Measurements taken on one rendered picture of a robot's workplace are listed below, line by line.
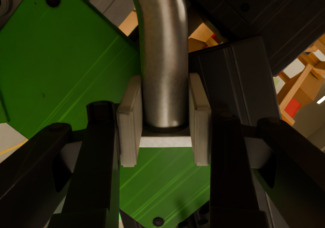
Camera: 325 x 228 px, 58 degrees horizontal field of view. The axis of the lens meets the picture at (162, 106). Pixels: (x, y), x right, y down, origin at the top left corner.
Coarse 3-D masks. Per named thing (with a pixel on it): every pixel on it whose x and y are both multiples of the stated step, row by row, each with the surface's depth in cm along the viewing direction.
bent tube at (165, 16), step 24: (144, 0) 16; (168, 0) 16; (144, 24) 17; (168, 24) 16; (144, 48) 17; (168, 48) 17; (144, 72) 18; (168, 72) 17; (144, 96) 18; (168, 96) 18; (144, 120) 19; (168, 120) 18; (144, 144) 18; (168, 144) 18
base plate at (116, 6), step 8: (96, 0) 66; (104, 0) 69; (112, 0) 72; (120, 0) 76; (128, 0) 79; (104, 8) 72; (112, 8) 75; (120, 8) 79; (128, 8) 84; (112, 16) 80; (120, 16) 84; (120, 24) 89
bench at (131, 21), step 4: (132, 12) 94; (128, 16) 95; (132, 16) 97; (136, 16) 101; (124, 20) 95; (128, 20) 97; (132, 20) 100; (136, 20) 104; (124, 24) 97; (128, 24) 100; (132, 24) 103; (136, 24) 107; (120, 28) 98; (124, 28) 101; (128, 28) 104; (132, 28) 107; (124, 32) 104; (128, 32) 107
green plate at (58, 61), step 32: (32, 0) 20; (64, 0) 20; (0, 32) 21; (32, 32) 21; (64, 32) 21; (96, 32) 20; (0, 64) 21; (32, 64) 21; (64, 64) 21; (96, 64) 21; (128, 64) 21; (32, 96) 22; (64, 96) 22; (96, 96) 22; (32, 128) 23; (160, 160) 24; (192, 160) 24; (128, 192) 25; (160, 192) 25; (192, 192) 25; (160, 224) 26
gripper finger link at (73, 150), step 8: (80, 136) 13; (72, 144) 12; (80, 144) 12; (64, 152) 12; (72, 152) 12; (120, 152) 14; (56, 160) 12; (64, 160) 12; (72, 160) 12; (56, 168) 12; (64, 168) 12; (72, 168) 12
